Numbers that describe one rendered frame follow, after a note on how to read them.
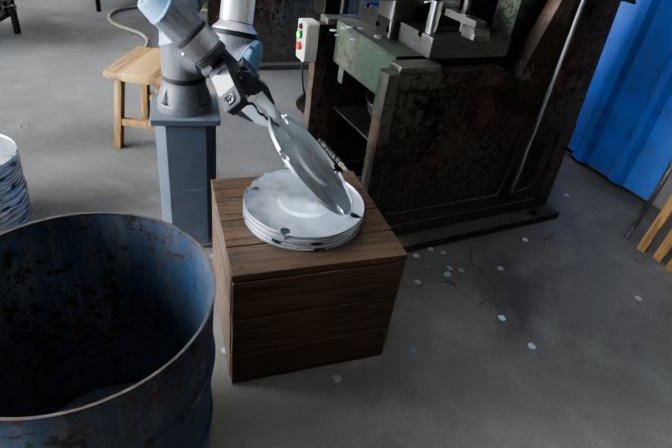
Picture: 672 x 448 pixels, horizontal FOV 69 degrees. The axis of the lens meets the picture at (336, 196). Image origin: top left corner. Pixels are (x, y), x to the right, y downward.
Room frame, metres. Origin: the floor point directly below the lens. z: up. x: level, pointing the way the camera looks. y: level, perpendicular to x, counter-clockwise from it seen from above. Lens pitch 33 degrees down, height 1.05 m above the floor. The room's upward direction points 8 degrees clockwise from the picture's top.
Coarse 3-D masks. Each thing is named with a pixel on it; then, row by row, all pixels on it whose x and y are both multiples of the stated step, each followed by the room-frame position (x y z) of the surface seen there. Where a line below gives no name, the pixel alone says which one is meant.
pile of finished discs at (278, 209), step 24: (264, 192) 1.00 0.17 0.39; (288, 192) 1.01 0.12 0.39; (264, 216) 0.90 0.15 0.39; (288, 216) 0.92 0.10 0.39; (312, 216) 0.93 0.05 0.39; (336, 216) 0.95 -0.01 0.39; (360, 216) 0.96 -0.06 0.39; (264, 240) 0.86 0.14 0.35; (288, 240) 0.84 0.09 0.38; (312, 240) 0.85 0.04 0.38; (336, 240) 0.87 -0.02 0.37
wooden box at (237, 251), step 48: (240, 192) 1.04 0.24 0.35; (240, 240) 0.85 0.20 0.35; (384, 240) 0.93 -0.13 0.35; (240, 288) 0.74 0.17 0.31; (288, 288) 0.78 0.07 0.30; (336, 288) 0.83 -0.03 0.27; (384, 288) 0.87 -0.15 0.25; (240, 336) 0.74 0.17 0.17; (288, 336) 0.79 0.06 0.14; (336, 336) 0.83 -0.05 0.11; (384, 336) 0.89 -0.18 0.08
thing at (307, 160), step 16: (272, 128) 0.95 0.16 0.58; (288, 128) 1.04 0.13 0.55; (304, 128) 1.12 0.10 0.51; (288, 144) 0.96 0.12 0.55; (304, 144) 1.03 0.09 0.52; (288, 160) 0.89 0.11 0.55; (304, 160) 0.95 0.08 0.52; (320, 160) 1.04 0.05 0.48; (304, 176) 0.89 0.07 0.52; (320, 176) 0.95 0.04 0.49; (336, 176) 1.06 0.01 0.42; (320, 192) 0.89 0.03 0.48; (336, 192) 0.97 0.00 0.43; (336, 208) 0.90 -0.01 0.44; (352, 208) 0.96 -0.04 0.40
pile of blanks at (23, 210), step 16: (16, 160) 1.24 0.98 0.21; (0, 176) 1.15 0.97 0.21; (16, 176) 1.21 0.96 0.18; (0, 192) 1.14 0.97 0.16; (16, 192) 1.19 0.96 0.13; (0, 208) 1.13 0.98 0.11; (16, 208) 1.17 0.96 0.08; (32, 208) 1.27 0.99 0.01; (0, 224) 1.11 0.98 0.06; (16, 224) 1.16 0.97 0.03
